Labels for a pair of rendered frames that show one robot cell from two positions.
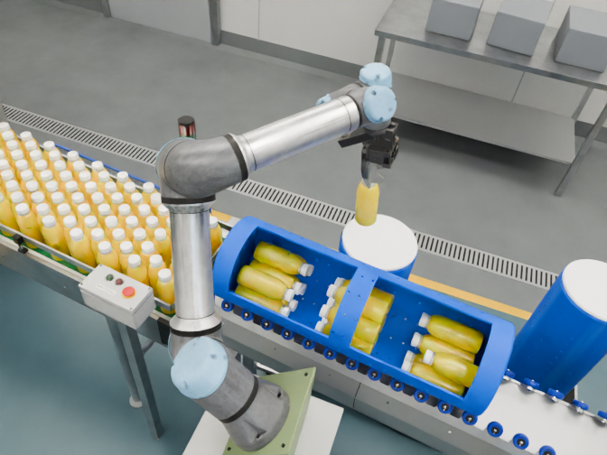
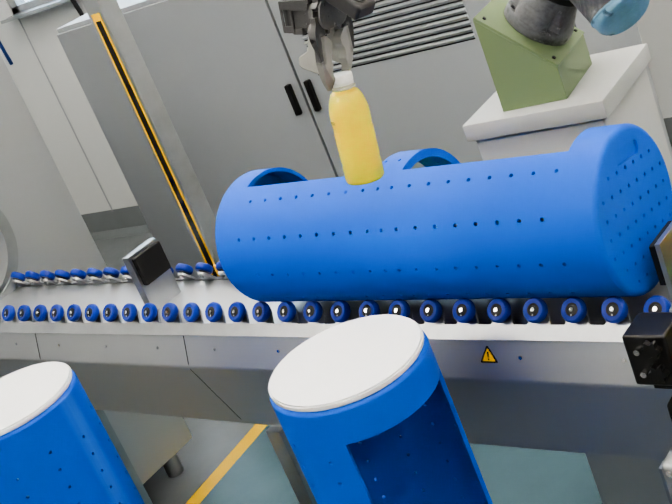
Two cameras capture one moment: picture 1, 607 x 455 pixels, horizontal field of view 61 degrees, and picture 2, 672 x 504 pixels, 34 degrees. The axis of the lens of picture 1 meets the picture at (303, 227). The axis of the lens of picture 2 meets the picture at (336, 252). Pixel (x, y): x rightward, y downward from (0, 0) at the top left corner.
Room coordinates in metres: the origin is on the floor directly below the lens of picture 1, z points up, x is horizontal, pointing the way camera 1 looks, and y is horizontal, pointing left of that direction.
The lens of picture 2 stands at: (2.82, 0.46, 1.85)
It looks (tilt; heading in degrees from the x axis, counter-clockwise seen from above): 21 degrees down; 204
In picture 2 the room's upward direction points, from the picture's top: 23 degrees counter-clockwise
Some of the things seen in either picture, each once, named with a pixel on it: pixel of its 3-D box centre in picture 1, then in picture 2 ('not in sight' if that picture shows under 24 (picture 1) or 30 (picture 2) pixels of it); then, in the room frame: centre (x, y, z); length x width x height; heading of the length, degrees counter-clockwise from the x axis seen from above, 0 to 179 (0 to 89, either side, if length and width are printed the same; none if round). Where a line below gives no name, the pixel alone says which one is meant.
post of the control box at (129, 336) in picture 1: (143, 381); not in sight; (0.92, 0.55, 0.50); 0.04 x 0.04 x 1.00; 69
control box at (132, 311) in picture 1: (117, 296); not in sight; (0.92, 0.55, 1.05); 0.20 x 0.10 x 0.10; 69
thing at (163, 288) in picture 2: not in sight; (154, 275); (0.65, -1.00, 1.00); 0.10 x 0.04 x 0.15; 159
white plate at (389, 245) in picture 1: (379, 241); (345, 360); (1.31, -0.28, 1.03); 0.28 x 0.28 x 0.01
